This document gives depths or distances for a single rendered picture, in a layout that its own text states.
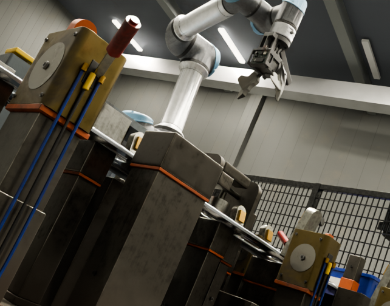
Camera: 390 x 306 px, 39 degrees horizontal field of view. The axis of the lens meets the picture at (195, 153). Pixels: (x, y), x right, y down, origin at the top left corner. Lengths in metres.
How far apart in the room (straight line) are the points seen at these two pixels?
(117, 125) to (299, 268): 0.47
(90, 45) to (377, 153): 11.22
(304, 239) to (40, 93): 0.67
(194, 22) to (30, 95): 1.23
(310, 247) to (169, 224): 0.39
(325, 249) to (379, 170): 10.54
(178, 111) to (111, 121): 0.81
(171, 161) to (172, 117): 1.10
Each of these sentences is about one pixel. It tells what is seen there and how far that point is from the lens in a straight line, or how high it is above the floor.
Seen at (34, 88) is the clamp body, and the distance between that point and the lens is 0.74.
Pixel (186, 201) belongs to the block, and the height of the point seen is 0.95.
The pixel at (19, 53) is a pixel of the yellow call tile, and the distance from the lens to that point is 1.28.
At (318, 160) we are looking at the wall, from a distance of 12.05.
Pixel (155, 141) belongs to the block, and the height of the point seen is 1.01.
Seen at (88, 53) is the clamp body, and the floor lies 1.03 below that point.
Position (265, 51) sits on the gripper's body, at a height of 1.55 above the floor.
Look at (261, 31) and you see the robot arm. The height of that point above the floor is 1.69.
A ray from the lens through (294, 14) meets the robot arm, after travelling 1.72.
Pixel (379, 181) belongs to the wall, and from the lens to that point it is 11.56.
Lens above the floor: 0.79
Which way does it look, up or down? 16 degrees up
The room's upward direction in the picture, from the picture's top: 24 degrees clockwise
